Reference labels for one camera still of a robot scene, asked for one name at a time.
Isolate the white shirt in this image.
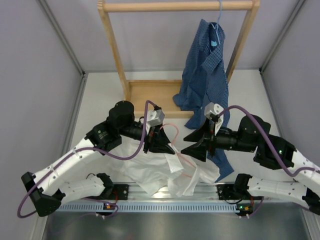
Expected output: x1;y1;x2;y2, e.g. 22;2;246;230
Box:
110;149;220;197

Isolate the pink wire hanger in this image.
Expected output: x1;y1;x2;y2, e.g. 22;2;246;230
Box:
160;123;196;169

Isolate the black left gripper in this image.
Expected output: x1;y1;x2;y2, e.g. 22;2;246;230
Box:
119;121;176;155

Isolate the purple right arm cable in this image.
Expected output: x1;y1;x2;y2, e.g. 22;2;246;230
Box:
214;104;320;177

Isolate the aluminium frame post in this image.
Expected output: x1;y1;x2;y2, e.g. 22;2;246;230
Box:
36;0;88;156
258;0;311;196

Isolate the left aluminium frame post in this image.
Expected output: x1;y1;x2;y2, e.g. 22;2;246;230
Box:
36;0;88;156

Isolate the blue wire hanger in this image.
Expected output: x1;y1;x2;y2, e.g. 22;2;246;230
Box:
211;0;223;47

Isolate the wooden clothes rack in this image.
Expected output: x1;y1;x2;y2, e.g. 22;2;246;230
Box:
97;0;260;119

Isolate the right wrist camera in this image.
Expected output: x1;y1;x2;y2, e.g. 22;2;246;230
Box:
204;102;224;136

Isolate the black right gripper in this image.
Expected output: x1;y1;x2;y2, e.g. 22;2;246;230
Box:
182;117;258;163

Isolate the right aluminium frame post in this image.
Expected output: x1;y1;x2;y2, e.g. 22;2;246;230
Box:
258;0;311;196

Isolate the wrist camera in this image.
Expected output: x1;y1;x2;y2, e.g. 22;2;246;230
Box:
204;102;224;136
146;109;165;132

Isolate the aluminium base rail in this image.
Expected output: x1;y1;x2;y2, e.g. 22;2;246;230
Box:
52;177;310;205

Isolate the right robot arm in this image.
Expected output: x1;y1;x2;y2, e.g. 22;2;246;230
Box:
181;115;320;215

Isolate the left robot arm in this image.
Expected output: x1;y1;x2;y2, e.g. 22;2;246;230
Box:
17;100;175;219

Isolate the grey slotted cable duct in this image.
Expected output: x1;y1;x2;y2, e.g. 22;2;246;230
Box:
58;201;250;213

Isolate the blue checked shirt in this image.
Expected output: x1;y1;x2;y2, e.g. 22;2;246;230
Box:
172;18;235;183

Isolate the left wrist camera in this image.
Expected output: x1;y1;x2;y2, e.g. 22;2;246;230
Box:
146;109;165;132

